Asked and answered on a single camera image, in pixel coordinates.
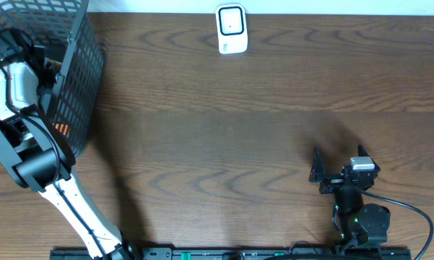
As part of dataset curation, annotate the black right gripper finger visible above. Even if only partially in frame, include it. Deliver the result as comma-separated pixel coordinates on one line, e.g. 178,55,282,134
308,147,326,183
357,144,381,172

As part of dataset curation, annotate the orange tissue pack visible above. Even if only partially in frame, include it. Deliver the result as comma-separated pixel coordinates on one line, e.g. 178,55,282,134
54,123,71,137

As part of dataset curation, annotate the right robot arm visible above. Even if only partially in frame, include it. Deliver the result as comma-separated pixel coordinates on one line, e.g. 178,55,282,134
308,145,391,255

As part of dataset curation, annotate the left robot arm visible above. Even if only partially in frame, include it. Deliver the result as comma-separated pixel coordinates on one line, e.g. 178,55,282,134
0,28,144,259

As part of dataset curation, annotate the white barcode scanner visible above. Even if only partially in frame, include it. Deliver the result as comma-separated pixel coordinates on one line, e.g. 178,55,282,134
215,4,248,55

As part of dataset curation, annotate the dark grey plastic mesh basket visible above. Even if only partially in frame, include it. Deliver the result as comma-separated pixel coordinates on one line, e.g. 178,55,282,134
0,0,104,156

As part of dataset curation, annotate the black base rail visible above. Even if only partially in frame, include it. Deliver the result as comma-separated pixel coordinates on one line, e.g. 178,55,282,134
49,246,413,260

